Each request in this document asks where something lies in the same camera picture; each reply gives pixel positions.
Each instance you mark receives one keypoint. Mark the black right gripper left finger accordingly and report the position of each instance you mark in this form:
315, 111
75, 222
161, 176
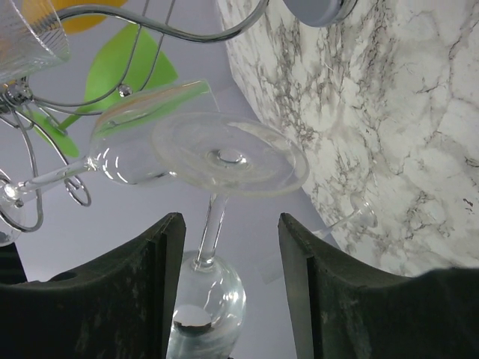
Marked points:
118, 305

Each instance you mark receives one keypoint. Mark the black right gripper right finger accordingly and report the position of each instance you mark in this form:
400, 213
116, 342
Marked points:
341, 307

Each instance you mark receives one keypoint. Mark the chrome wine glass rack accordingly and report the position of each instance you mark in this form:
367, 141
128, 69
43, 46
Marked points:
18, 102

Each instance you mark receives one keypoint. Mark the green plastic wine glass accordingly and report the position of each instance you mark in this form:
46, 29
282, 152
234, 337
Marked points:
129, 59

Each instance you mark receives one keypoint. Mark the clear wine glass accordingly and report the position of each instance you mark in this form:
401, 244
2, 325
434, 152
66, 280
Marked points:
362, 214
120, 148
32, 39

